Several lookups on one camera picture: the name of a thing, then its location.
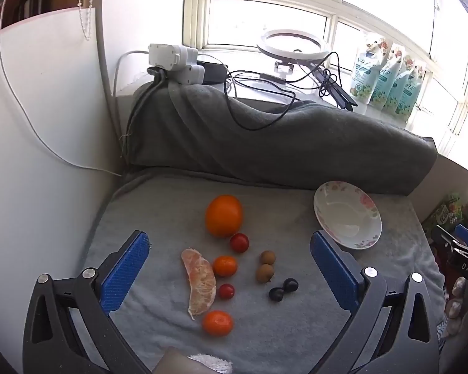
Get dark grey blanket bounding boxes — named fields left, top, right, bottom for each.
left=127, top=82, right=438, bottom=196

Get floral white plate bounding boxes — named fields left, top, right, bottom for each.
left=313, top=181, right=383, bottom=252

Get large cherry tomato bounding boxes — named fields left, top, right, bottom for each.
left=229, top=233, right=250, bottom=253

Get white board panel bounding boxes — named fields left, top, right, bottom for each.
left=0, top=7, right=123, bottom=371

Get white window frame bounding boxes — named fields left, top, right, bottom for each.
left=166, top=0, right=468, bottom=158

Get black folded tripod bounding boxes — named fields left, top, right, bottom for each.
left=316, top=68, right=358, bottom=112

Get large orange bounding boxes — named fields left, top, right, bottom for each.
left=205, top=195, right=243, bottom=238

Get floral refill pouch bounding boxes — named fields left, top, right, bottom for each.
left=351, top=33, right=392, bottom=106
left=370, top=43, right=405, bottom=111
left=394, top=60, right=427, bottom=122
left=384, top=52, right=417, bottom=117

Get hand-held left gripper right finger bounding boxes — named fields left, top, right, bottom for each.
left=310, top=230, right=442, bottom=374

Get black cable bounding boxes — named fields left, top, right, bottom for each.
left=217, top=51, right=341, bottom=131

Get white knit cloth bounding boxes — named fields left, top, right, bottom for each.
left=187, top=354, right=234, bottom=374

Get white cable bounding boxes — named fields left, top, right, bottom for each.
left=0, top=0, right=122, bottom=177

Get person's right hand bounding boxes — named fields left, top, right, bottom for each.
left=444, top=276, right=468, bottom=339

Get white power adapter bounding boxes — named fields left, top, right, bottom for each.
left=148, top=43, right=199, bottom=73
left=171, top=64, right=206, bottom=85

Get black power brick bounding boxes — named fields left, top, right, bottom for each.
left=197, top=60, right=229, bottom=85

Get green snack packet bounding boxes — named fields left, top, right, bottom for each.
left=423, top=192, right=464, bottom=235

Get light grey mat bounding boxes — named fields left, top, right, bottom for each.
left=78, top=169, right=447, bottom=374

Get small mandarin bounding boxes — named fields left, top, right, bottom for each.
left=212, top=256, right=238, bottom=277
left=202, top=310, right=234, bottom=337

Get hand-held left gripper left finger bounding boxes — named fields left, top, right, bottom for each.
left=22, top=230, right=152, bottom=374

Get white ring light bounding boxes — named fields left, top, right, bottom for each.
left=256, top=28, right=331, bottom=83

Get peeled citrus segment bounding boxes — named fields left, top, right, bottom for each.
left=180, top=247, right=217, bottom=321

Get white bead chain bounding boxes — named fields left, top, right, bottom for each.
left=75, top=0, right=97, bottom=42

